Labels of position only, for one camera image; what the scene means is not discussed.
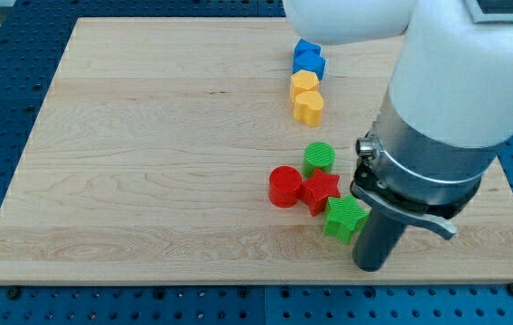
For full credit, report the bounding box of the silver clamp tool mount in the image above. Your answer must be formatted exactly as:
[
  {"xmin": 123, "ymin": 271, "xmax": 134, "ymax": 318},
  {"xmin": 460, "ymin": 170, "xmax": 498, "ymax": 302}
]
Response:
[{"xmin": 350, "ymin": 94, "xmax": 501, "ymax": 240}]

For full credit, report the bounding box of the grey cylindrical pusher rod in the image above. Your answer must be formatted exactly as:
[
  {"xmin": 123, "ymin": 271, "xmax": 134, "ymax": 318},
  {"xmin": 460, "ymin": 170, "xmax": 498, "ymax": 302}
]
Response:
[{"xmin": 351, "ymin": 209, "xmax": 406, "ymax": 272}]

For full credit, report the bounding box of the green star block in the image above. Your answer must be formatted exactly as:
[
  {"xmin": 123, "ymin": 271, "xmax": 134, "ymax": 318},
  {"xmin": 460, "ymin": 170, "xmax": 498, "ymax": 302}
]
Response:
[{"xmin": 323, "ymin": 195, "xmax": 368, "ymax": 245}]

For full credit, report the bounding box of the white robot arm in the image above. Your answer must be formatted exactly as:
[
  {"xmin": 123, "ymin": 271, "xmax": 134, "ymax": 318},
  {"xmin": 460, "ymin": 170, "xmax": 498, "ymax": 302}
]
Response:
[{"xmin": 284, "ymin": 0, "xmax": 513, "ymax": 272}]

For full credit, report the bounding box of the red star block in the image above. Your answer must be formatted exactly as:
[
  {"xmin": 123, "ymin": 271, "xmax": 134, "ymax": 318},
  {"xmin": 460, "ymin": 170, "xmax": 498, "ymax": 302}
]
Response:
[{"xmin": 299, "ymin": 169, "xmax": 340, "ymax": 217}]

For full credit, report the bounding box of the green cylinder block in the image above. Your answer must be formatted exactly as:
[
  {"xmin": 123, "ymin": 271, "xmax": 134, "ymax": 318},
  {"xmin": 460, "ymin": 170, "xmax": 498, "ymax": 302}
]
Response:
[{"xmin": 302, "ymin": 142, "xmax": 335, "ymax": 178}]

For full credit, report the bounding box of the red cylinder block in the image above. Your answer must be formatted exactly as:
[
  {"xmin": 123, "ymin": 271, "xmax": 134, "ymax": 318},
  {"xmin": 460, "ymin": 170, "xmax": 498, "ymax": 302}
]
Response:
[{"xmin": 268, "ymin": 165, "xmax": 302, "ymax": 209}]

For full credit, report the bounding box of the yellow heart block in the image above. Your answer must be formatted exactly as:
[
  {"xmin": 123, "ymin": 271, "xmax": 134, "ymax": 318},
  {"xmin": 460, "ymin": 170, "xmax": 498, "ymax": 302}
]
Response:
[{"xmin": 293, "ymin": 91, "xmax": 324, "ymax": 126}]

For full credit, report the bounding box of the yellow hexagon block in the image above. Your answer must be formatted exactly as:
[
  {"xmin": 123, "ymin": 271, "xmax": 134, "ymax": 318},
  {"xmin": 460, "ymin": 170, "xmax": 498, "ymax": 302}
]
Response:
[{"xmin": 289, "ymin": 70, "xmax": 320, "ymax": 102}]

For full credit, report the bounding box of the blue hexagon block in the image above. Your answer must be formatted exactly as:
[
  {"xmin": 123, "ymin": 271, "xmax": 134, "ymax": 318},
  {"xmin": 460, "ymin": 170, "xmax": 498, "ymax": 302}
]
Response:
[{"xmin": 293, "ymin": 51, "xmax": 326, "ymax": 80}]

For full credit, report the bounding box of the blue cube block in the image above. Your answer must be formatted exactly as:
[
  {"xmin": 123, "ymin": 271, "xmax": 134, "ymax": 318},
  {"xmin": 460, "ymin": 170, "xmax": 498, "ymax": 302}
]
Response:
[{"xmin": 294, "ymin": 38, "xmax": 322, "ymax": 58}]

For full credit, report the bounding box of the wooden board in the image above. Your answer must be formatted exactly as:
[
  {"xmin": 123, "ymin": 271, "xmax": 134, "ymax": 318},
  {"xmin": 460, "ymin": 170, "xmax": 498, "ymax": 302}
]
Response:
[{"xmin": 0, "ymin": 18, "xmax": 513, "ymax": 286}]

